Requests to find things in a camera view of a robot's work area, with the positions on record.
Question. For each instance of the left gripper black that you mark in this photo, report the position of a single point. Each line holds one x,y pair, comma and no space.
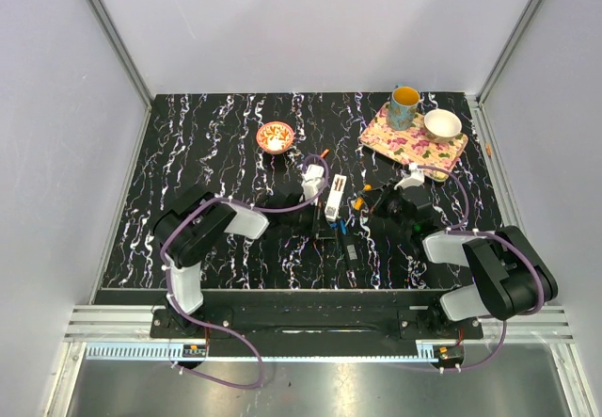
319,227

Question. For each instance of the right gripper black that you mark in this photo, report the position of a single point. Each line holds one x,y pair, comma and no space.
377,199

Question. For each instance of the orange handled screwdriver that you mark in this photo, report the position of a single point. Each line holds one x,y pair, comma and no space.
359,203

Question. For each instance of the white remote orange batteries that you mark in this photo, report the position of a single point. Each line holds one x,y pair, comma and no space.
335,197

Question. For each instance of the black remote blue batteries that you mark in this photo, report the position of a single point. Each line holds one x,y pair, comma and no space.
348,248

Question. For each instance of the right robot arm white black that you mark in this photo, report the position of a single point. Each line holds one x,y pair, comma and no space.
509,276

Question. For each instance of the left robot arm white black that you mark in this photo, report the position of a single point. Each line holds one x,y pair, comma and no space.
197,219

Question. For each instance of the floral tray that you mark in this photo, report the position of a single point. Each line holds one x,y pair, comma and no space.
413,145

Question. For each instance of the blue mug yellow inside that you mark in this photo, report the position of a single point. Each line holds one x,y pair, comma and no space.
402,109

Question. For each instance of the orange patterned small bowl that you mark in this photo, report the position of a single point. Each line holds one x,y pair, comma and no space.
275,137

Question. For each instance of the cream white bowl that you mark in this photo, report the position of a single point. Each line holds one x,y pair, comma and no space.
442,125

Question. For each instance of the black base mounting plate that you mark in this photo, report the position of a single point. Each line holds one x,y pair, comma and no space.
328,324

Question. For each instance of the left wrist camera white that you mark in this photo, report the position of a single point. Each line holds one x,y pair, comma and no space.
313,182

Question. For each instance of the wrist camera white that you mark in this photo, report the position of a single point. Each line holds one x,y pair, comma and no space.
313,182
414,177

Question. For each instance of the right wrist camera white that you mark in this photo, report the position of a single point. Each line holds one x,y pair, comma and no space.
414,177

